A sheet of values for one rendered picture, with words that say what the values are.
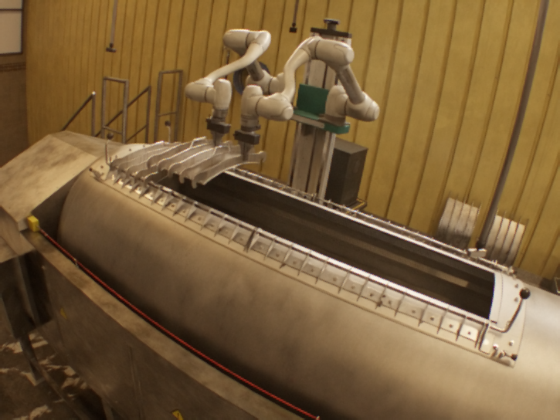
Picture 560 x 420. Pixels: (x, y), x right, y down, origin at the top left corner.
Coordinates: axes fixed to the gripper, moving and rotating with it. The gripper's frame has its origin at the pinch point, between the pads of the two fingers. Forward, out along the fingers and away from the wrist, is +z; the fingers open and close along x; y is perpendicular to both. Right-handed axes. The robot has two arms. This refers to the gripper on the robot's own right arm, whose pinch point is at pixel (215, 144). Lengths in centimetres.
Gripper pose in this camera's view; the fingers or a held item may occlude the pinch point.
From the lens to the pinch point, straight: 228.7
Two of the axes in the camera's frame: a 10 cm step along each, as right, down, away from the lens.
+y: 5.3, -2.7, 8.0
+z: -1.3, 9.1, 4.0
